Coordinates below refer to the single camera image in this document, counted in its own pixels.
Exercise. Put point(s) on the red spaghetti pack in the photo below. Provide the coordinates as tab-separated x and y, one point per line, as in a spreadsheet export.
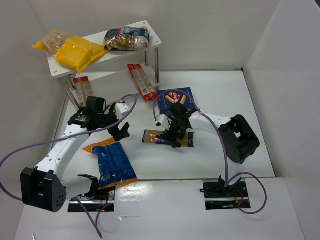
142	82
83	89

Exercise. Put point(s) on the dark La Sicilia spaghetti pack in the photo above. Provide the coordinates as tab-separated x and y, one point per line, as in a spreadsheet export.
155	137

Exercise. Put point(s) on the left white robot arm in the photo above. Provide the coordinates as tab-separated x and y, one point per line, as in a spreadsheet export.
42	186

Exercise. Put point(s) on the white two-tier shelf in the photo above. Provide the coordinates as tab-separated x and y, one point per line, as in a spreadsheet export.
109	75

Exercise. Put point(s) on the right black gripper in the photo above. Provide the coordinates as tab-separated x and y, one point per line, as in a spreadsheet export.
171	136

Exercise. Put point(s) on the red spaghetti pack right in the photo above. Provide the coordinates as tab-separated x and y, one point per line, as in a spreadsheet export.
142	82

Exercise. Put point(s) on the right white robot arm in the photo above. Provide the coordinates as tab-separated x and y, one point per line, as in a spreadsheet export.
237	138

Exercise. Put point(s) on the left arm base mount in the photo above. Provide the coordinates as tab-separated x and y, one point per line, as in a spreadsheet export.
104	199

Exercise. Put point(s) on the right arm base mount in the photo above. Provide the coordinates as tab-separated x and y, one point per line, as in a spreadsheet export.
216	199

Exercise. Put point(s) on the blue Barilla rigatoni box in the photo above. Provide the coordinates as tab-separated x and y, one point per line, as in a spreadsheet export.
173	96

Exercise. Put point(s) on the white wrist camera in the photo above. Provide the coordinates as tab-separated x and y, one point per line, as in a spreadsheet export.
164	121
121	109

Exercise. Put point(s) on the red spaghetti pack left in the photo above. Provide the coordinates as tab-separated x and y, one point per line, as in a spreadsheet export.
83	89

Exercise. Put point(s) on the dark fusilli pasta bag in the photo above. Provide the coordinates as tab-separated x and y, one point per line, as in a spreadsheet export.
127	39

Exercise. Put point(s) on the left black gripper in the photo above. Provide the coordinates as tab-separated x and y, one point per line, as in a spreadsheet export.
116	132

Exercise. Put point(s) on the blue orange pasta bag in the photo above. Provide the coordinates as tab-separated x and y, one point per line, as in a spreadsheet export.
113	163

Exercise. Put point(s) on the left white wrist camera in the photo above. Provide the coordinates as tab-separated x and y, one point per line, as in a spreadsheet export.
121	109

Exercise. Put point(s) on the yellow pasta bag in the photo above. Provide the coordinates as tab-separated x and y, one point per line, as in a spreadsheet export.
78	53

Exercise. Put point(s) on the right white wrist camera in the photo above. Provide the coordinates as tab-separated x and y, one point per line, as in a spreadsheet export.
164	121

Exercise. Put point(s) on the clear yellow macaroni bag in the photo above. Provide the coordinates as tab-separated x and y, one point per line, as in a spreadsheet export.
53	41

